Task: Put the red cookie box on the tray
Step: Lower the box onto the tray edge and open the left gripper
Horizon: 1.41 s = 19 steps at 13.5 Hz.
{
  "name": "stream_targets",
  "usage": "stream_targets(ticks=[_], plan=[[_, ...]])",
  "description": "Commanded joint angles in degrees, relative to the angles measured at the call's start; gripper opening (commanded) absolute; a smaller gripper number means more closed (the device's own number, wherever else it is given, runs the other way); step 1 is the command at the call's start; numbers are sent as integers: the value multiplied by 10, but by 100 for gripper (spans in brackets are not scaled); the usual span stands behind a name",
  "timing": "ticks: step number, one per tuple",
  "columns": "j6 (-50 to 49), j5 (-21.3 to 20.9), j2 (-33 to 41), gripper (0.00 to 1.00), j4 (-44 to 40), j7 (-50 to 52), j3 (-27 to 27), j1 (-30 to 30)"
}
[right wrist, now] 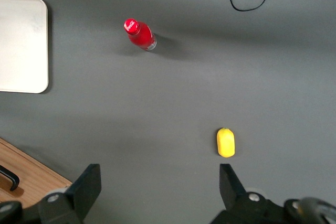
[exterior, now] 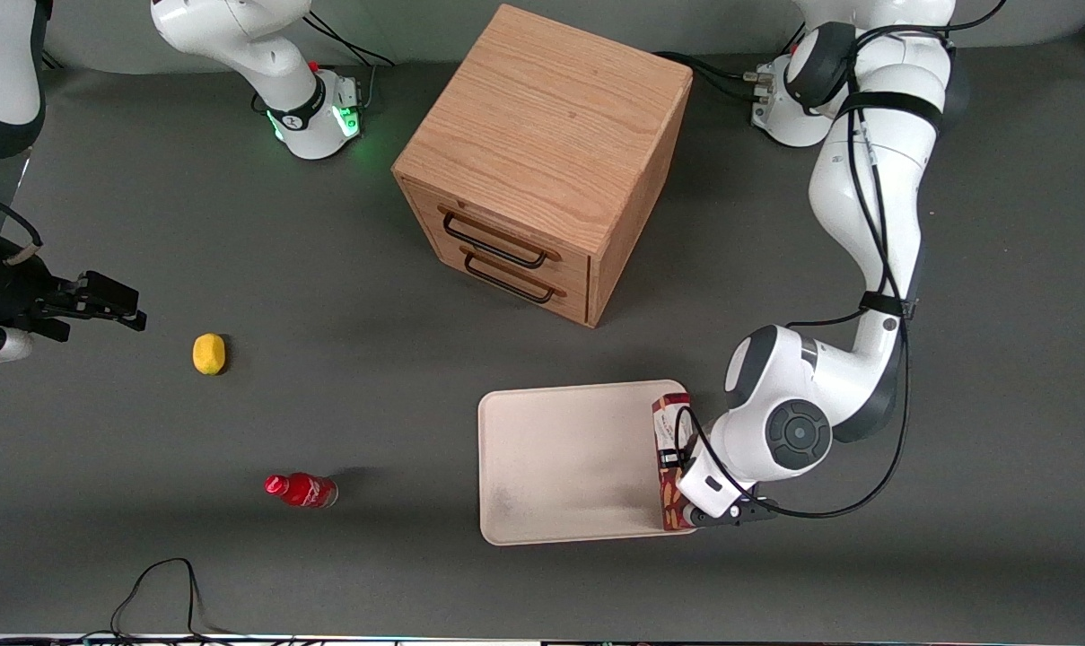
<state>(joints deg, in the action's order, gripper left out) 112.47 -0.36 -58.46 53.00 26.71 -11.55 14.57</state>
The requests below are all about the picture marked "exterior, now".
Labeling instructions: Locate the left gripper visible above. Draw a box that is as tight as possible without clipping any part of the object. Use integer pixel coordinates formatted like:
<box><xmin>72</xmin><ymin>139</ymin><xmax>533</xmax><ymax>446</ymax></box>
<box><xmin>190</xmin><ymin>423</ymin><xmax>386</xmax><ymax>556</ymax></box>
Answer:
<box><xmin>658</xmin><ymin>438</ymin><xmax>760</xmax><ymax>519</ymax></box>

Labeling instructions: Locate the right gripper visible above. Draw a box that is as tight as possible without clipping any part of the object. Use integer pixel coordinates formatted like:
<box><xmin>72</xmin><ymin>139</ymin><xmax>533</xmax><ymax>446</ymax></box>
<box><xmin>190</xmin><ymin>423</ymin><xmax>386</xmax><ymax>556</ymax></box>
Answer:
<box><xmin>0</xmin><ymin>231</ymin><xmax>147</xmax><ymax>344</ymax></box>

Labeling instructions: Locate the red cookie box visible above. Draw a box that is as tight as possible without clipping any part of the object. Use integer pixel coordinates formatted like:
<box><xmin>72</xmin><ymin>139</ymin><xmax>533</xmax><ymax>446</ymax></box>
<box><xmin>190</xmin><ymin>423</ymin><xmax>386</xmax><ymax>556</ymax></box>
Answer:
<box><xmin>651</xmin><ymin>391</ymin><xmax>698</xmax><ymax>533</ymax></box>

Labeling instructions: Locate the beige plastic tray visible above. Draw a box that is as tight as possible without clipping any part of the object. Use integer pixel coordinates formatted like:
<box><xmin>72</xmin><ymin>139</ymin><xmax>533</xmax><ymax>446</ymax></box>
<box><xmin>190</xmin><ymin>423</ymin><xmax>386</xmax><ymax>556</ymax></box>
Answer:
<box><xmin>477</xmin><ymin>380</ymin><xmax>699</xmax><ymax>546</ymax></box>

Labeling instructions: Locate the yellow lemon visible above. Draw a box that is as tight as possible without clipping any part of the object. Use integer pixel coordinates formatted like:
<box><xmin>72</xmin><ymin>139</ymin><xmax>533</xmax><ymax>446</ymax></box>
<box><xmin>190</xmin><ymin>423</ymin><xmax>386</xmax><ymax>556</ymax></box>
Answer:
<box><xmin>192</xmin><ymin>333</ymin><xmax>227</xmax><ymax>376</ymax></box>

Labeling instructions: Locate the wooden drawer front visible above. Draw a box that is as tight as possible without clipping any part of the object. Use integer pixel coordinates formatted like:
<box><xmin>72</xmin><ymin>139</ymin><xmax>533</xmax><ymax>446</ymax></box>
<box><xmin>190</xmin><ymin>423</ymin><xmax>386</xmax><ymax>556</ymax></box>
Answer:
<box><xmin>416</xmin><ymin>224</ymin><xmax>592</xmax><ymax>327</ymax></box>
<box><xmin>402</xmin><ymin>178</ymin><xmax>592</xmax><ymax>301</ymax></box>

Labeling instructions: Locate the red soda bottle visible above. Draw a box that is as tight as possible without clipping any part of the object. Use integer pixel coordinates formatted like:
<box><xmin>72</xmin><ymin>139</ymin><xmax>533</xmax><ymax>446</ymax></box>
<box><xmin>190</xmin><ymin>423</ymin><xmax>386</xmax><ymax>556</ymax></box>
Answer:
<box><xmin>264</xmin><ymin>472</ymin><xmax>339</xmax><ymax>511</ymax></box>

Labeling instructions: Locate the wooden drawer cabinet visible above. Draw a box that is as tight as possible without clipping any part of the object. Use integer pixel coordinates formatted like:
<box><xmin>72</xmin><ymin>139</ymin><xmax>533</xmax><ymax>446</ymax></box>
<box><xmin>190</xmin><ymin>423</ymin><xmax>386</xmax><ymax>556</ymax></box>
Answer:
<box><xmin>391</xmin><ymin>4</ymin><xmax>694</xmax><ymax>329</ymax></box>

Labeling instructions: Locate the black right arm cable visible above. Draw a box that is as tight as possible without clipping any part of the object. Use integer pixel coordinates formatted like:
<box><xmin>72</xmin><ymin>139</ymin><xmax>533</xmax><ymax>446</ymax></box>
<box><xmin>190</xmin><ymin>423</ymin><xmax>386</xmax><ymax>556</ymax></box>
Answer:
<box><xmin>0</xmin><ymin>184</ymin><xmax>45</xmax><ymax>267</ymax></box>

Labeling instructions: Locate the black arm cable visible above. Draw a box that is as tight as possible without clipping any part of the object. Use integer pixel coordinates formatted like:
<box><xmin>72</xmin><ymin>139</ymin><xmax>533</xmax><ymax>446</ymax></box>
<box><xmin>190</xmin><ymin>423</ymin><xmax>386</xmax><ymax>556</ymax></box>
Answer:
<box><xmin>0</xmin><ymin>184</ymin><xmax>45</xmax><ymax>267</ymax></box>
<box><xmin>675</xmin><ymin>0</ymin><xmax>1010</xmax><ymax>522</ymax></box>

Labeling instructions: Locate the black metal drawer handle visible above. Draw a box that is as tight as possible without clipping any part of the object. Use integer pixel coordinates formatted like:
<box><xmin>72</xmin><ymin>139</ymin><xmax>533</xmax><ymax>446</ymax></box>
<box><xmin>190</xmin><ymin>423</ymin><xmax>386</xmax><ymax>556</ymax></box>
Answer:
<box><xmin>440</xmin><ymin>208</ymin><xmax>551</xmax><ymax>270</ymax></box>
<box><xmin>462</xmin><ymin>250</ymin><xmax>557</xmax><ymax>305</ymax></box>

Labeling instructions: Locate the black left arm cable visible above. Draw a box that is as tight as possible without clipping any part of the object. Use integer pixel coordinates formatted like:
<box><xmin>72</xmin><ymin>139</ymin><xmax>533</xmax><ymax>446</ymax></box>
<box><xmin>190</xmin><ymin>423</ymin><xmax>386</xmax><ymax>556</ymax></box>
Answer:
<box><xmin>675</xmin><ymin>0</ymin><xmax>1010</xmax><ymax>522</ymax></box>

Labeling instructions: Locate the small black arm strap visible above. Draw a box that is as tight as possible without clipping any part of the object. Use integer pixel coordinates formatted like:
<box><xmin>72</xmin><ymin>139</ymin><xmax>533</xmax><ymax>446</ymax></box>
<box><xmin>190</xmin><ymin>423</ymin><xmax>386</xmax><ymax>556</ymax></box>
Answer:
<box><xmin>859</xmin><ymin>291</ymin><xmax>913</xmax><ymax>320</ymax></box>

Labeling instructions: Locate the black looped table cable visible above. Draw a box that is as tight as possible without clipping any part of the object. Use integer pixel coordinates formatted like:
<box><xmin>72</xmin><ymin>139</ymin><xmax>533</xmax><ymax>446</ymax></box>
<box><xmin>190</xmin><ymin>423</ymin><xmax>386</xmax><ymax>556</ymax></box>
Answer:
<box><xmin>109</xmin><ymin>557</ymin><xmax>238</xmax><ymax>644</ymax></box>

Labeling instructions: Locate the black base cable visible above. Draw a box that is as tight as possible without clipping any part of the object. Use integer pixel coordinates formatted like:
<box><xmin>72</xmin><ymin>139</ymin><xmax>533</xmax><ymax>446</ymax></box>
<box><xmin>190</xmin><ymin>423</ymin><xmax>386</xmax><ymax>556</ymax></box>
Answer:
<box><xmin>654</xmin><ymin>50</ymin><xmax>776</xmax><ymax>105</ymax></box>
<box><xmin>303</xmin><ymin>9</ymin><xmax>396</xmax><ymax>69</ymax></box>

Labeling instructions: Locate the wide black arm strap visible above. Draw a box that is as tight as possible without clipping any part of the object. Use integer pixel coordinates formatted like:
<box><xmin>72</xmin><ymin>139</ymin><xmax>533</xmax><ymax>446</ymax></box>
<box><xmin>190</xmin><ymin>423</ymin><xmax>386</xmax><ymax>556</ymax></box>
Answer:
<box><xmin>836</xmin><ymin>89</ymin><xmax>946</xmax><ymax>137</ymax></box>

